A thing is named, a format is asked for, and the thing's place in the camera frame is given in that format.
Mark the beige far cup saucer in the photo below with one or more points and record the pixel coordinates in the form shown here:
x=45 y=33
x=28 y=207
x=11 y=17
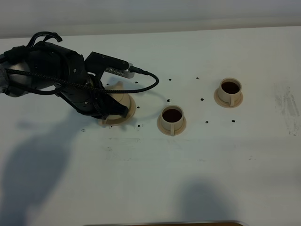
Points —
x=224 y=104

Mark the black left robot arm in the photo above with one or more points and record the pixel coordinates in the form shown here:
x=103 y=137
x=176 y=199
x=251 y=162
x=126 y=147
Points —
x=44 y=68

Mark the beige teacup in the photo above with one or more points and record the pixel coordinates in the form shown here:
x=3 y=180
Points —
x=172 y=113
x=229 y=90

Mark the beige near teacup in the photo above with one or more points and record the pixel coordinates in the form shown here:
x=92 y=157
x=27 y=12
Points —
x=172 y=113

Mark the beige near cup saucer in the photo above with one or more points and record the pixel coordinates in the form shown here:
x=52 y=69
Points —
x=171 y=128

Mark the beige cup saucer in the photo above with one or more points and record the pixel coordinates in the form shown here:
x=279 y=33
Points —
x=224 y=104
x=171 y=128

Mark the beige far teacup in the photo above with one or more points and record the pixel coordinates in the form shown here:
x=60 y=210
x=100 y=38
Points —
x=229 y=90

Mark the beige teapot saucer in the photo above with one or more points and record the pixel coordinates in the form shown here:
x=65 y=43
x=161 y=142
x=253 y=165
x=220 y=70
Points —
x=115 y=120

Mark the beige teapot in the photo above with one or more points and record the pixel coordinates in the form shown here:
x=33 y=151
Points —
x=116 y=86

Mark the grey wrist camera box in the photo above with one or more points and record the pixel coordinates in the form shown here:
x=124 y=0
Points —
x=97 y=64

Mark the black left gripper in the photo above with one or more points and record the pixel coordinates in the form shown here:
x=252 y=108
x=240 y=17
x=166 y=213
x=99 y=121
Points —
x=85 y=101

